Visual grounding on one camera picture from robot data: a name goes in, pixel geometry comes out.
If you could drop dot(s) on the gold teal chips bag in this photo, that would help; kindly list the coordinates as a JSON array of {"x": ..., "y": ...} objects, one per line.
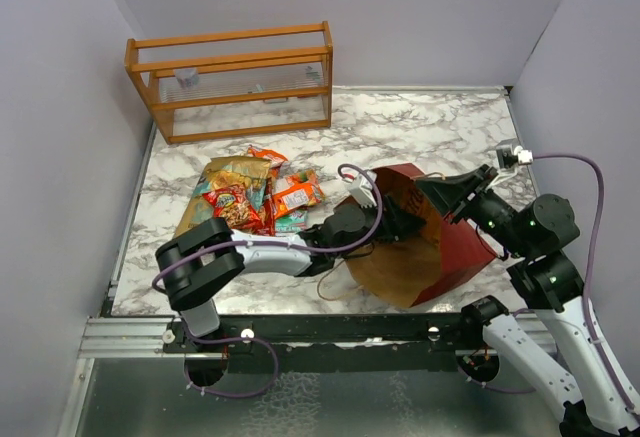
[{"x": 251, "y": 172}]

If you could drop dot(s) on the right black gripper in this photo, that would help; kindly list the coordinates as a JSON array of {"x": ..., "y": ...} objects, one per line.
[{"x": 451, "y": 192}]

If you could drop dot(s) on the red white chips bag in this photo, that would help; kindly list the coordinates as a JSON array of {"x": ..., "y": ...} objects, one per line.
[{"x": 266, "y": 212}]

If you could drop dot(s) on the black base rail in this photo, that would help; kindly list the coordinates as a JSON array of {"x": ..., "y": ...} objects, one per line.
[{"x": 257, "y": 344}]

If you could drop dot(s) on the orange white snack packet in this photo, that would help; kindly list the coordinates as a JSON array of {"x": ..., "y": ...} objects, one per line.
[{"x": 276, "y": 160}]

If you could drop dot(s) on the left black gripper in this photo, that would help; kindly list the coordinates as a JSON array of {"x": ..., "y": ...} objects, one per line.
[{"x": 397, "y": 224}]

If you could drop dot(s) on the red brown paper bag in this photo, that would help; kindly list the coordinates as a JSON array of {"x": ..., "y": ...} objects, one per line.
[{"x": 407, "y": 273}]

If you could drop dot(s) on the small patterned cup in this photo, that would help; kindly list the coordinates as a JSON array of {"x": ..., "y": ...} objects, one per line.
[{"x": 187, "y": 77}]

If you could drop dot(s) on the red pretzel snack bag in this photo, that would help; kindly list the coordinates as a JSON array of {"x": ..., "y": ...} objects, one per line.
[{"x": 232, "y": 204}]

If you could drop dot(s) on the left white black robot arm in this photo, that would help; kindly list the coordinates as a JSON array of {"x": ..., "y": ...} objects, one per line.
[{"x": 198, "y": 264}]

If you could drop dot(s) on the orange wooden rack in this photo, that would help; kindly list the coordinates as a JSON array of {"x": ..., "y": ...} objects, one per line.
[{"x": 252, "y": 82}]

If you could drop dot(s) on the orange silver snack packet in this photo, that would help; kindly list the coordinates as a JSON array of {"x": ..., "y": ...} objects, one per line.
[{"x": 296, "y": 191}]

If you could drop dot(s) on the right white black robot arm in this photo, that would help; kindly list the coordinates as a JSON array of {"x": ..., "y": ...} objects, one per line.
[{"x": 587, "y": 391}]

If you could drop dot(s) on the teal Fox's candy bag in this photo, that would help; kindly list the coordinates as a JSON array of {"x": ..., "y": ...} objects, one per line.
[{"x": 293, "y": 222}]

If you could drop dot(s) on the yellow Werther's candy bag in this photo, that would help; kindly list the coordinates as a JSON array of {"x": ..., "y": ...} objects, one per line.
[{"x": 414, "y": 202}]

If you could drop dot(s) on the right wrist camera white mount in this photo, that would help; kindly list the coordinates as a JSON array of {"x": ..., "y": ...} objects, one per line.
[{"x": 511, "y": 155}]

